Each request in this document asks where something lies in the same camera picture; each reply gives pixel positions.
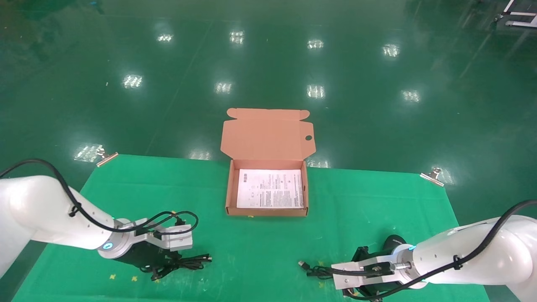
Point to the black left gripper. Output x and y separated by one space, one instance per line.
138 256

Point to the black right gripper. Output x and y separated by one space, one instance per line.
395 243

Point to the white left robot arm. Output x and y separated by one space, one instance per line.
42 209

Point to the brown cardboard mailer box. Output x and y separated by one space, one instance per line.
268 138

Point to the silver binder clip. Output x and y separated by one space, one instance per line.
107 159
432 176

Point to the green table cloth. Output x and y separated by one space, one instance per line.
251 251

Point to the white printed paper sheet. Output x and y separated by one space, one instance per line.
268 188

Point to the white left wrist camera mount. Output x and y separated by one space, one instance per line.
176 239

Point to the white metal frame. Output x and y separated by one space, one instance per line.
520 24

